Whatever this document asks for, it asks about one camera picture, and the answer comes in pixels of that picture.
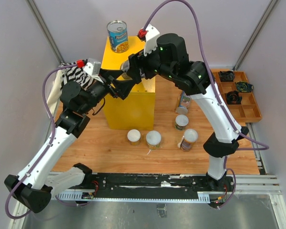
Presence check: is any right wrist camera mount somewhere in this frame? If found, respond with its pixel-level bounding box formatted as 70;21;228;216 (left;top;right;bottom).
137;24;160;56

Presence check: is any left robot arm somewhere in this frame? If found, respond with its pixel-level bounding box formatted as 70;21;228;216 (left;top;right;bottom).
4;69;141;213

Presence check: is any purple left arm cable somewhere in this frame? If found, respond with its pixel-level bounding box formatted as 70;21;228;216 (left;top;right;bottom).
5;63;86;219

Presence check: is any blue Progresso soup can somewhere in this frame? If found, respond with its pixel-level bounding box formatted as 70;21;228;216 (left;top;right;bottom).
107;20;129;53
120;60;145;80

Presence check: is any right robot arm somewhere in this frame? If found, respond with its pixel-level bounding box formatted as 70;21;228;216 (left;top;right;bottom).
127;32;248;191

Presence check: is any cream white cloth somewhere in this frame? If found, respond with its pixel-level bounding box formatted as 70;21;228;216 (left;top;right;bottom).
47;70;63;116

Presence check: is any white-lid can near soup cans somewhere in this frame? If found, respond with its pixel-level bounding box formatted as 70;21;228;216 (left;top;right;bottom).
175;114;189;131

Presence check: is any yellow-green can clear lid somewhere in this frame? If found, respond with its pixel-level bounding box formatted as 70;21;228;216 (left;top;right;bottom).
146;130;162;150

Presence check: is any wooden divided organizer tray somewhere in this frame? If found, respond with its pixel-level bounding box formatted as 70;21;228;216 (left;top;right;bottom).
212;69;262;123

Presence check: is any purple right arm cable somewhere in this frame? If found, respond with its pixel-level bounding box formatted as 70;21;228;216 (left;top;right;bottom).
143;0;270;210

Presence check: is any black orange rolled sock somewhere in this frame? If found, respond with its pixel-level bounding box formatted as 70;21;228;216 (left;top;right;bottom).
225;91;242;105

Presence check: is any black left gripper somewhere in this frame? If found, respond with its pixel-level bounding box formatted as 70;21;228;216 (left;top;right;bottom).
81;68;135;114

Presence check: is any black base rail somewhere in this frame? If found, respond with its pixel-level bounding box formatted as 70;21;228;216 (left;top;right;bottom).
80;173;235;200

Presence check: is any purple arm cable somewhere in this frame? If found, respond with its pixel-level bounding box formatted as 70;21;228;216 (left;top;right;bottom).
143;0;270;210
5;63;86;219

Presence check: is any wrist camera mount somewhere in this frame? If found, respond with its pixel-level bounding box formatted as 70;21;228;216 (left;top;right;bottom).
137;24;160;56
76;58;104;83

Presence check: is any purple-label can with spoon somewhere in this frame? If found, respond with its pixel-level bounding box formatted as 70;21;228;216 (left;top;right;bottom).
177;129;198;152

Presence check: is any small yellow white-lid can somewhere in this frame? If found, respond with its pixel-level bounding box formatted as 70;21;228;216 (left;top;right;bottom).
127;129;141;146

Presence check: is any black white striped cloth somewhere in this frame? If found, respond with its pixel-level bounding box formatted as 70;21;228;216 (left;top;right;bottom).
61;66;95;90

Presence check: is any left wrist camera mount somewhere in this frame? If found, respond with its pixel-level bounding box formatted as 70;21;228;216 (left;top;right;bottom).
76;58;104;83

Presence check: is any lying blue porridge can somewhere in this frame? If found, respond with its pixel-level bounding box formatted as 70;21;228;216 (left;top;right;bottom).
175;91;192;115

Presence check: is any black rolled sock top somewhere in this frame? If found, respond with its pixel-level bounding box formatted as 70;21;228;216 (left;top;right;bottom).
218;71;235;82

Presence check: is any green patterned rolled sock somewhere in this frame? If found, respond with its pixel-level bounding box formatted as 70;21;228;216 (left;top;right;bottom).
235;82;254;93

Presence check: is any yellow wooden cabinet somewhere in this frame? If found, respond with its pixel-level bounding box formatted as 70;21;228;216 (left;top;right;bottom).
102;36;155;130

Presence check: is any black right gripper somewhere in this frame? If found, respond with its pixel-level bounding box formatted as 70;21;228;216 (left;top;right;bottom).
127;40;176;84

